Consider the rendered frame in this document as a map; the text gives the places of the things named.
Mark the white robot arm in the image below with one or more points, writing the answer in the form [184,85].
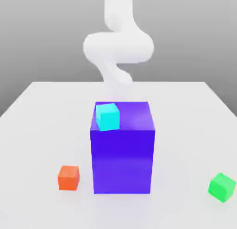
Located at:
[118,45]

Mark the small cyan cube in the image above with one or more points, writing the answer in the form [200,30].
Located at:
[109,117]

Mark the small orange cube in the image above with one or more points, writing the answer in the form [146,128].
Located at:
[68,179]

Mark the small green cube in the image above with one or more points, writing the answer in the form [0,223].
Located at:
[221,188]

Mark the large purple box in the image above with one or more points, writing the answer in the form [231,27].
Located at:
[122,158]

